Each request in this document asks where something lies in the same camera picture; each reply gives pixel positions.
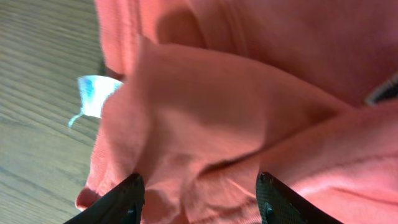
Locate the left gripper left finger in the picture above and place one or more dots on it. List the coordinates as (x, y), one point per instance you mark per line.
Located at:
(121, 205)

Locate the orange red soccer t-shirt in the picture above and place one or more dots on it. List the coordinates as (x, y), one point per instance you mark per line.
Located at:
(215, 92)

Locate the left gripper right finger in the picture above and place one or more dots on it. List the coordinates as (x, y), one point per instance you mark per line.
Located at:
(279, 204)

